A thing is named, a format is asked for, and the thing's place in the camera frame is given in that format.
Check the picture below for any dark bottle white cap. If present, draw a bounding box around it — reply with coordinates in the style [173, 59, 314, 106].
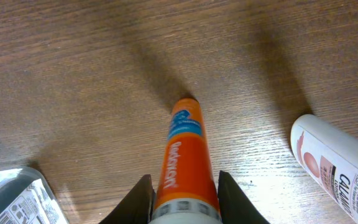
[0, 167, 68, 224]

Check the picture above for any orange Redoxon tube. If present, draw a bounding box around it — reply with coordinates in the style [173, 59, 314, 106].
[151, 98, 221, 224]

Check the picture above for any white calamine lotion bottle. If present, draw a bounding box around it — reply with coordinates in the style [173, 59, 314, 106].
[290, 114, 358, 223]

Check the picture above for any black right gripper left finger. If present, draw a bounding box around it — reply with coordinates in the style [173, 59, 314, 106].
[99, 174, 155, 224]

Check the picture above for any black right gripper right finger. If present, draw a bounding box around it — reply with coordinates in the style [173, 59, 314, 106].
[218, 170, 269, 224]

